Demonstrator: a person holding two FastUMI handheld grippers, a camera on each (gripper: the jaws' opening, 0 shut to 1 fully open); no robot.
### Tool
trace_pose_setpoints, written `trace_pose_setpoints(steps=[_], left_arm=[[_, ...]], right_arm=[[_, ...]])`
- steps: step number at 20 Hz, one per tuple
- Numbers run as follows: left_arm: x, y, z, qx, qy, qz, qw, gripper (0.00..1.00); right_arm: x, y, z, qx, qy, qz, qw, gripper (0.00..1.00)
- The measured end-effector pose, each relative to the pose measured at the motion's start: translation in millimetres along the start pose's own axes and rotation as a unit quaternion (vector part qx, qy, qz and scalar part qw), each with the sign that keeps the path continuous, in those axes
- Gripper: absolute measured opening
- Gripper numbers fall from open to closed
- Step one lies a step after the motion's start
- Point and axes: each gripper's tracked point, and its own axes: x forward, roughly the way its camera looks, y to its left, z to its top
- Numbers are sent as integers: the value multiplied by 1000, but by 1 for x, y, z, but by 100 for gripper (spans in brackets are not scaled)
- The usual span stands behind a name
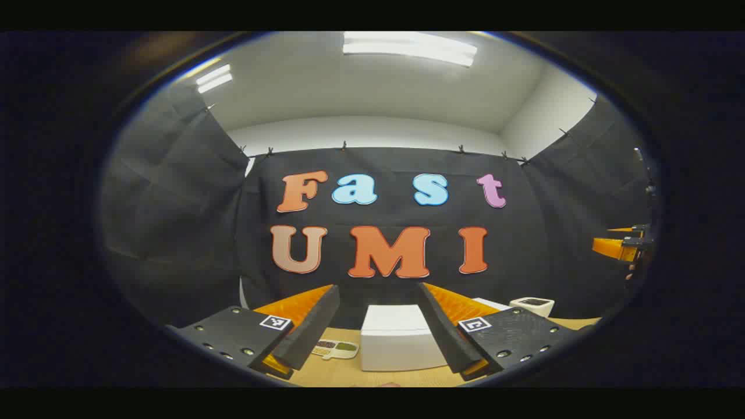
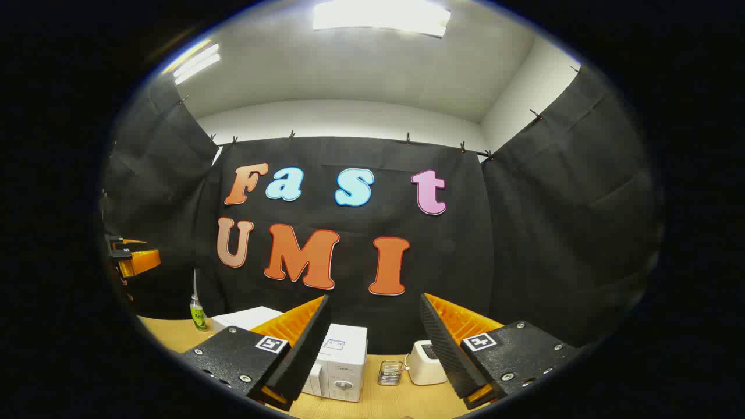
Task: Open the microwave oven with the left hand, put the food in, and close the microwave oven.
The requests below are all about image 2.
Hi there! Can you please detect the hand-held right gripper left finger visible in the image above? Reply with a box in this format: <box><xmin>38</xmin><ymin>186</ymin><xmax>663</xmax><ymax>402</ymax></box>
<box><xmin>180</xmin><ymin>294</ymin><xmax>331</xmax><ymax>413</ymax></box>

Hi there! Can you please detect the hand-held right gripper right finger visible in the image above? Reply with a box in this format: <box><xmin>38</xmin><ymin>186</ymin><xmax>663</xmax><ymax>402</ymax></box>
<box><xmin>419</xmin><ymin>293</ymin><xmax>583</xmax><ymax>411</ymax></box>

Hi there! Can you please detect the metal wire utensil holder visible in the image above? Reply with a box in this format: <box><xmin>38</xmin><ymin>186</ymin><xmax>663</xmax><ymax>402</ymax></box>
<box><xmin>378</xmin><ymin>360</ymin><xmax>405</xmax><ymax>386</ymax></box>

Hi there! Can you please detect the narrow ceiling light panel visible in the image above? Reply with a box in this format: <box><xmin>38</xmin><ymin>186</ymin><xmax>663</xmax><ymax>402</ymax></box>
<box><xmin>172</xmin><ymin>42</ymin><xmax>222</xmax><ymax>86</ymax></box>

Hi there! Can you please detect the black backdrop cloth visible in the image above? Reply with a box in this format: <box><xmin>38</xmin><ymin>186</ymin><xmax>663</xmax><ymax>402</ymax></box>
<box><xmin>102</xmin><ymin>64</ymin><xmax>664</xmax><ymax>356</ymax></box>

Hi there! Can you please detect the white microwave oven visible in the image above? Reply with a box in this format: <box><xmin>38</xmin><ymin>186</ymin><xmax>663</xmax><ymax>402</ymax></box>
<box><xmin>211</xmin><ymin>307</ymin><xmax>368</xmax><ymax>403</ymax></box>

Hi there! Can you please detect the large ceiling light panel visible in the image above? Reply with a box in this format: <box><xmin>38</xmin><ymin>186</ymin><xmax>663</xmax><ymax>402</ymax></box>
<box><xmin>313</xmin><ymin>0</ymin><xmax>452</xmax><ymax>38</ymax></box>

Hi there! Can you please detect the green label drink bottle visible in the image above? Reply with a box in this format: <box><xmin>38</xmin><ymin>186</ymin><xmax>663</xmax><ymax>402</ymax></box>
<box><xmin>190</xmin><ymin>294</ymin><xmax>208</xmax><ymax>332</ymax></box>

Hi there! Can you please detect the white toaster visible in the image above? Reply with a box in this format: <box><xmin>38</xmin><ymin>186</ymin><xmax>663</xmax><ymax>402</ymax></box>
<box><xmin>406</xmin><ymin>340</ymin><xmax>449</xmax><ymax>386</ymax></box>

